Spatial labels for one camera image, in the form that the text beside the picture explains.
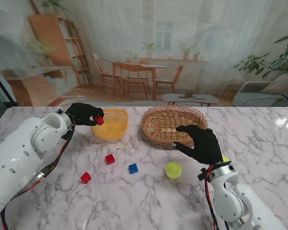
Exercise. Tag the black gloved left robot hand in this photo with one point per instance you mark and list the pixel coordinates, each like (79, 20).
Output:
(82, 115)

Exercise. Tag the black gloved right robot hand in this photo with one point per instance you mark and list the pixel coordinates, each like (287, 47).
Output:
(206, 146)

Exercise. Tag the red toy block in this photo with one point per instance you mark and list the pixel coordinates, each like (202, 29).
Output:
(110, 159)
(100, 121)
(86, 178)

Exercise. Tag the yellow-green tennis ball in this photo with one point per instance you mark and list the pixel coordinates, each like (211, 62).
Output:
(225, 158)
(173, 169)

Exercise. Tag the blue toy block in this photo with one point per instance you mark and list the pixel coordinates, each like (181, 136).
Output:
(133, 169)

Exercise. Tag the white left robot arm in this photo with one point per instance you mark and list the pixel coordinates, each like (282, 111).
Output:
(19, 153)

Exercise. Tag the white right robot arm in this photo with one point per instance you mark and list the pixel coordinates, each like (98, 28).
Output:
(230, 198)

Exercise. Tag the yellow plastic mesh basket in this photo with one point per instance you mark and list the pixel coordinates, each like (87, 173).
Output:
(112, 133)

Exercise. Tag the oval wicker basket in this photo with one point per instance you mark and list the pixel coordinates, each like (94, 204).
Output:
(163, 119)

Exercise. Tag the black backdrop stand pole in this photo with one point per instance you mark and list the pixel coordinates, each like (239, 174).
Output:
(3, 88)

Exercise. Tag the dining room print backdrop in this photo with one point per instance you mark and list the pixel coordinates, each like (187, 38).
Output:
(134, 36)

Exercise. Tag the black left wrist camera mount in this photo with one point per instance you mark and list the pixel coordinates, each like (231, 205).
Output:
(68, 135)

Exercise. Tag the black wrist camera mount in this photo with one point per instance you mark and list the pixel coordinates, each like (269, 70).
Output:
(68, 135)
(201, 176)

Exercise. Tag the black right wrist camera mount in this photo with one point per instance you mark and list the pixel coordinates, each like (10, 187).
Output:
(201, 176)

